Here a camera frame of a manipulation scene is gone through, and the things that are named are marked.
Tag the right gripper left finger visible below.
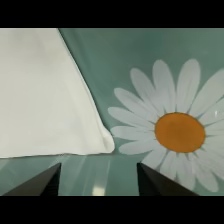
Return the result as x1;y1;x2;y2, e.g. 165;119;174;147
3;162;63;197

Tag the white T-shirt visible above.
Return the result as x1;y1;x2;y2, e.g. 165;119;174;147
0;27;116;160

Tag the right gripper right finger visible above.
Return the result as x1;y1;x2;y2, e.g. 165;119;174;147
136;161;200;197

